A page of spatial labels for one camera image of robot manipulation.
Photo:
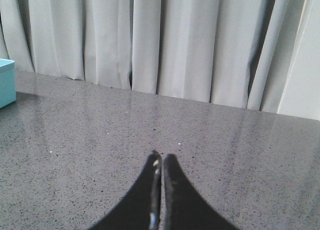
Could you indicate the white pleated curtain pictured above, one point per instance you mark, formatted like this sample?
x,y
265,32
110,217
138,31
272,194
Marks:
x,y
252,54

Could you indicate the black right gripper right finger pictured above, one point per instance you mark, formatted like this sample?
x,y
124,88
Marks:
x,y
185,207

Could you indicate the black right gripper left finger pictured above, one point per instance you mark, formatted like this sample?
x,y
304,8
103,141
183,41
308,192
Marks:
x,y
140,208

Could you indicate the light blue plastic box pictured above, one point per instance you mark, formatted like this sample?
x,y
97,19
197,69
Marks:
x,y
7,82

